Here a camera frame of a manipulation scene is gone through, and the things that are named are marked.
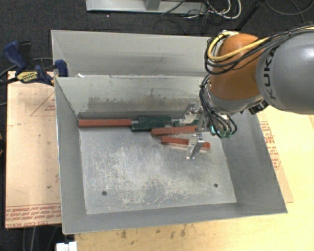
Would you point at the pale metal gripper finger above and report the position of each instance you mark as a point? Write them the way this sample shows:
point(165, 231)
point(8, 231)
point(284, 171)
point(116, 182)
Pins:
point(195, 148)
point(189, 113)

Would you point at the dark green flat block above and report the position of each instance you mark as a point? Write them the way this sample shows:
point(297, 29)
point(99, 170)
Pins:
point(178, 123)
point(150, 123)

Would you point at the red-brown flat block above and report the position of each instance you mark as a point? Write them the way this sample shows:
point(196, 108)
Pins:
point(176, 141)
point(104, 123)
point(172, 131)

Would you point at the grey metal bin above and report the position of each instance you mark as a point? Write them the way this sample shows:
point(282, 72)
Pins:
point(151, 171)

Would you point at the brown cardboard board, red print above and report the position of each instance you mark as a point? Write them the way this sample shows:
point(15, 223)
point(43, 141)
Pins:
point(31, 150)

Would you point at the black cylinder on white bracket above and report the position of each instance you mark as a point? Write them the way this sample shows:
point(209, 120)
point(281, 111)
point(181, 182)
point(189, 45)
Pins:
point(257, 108)

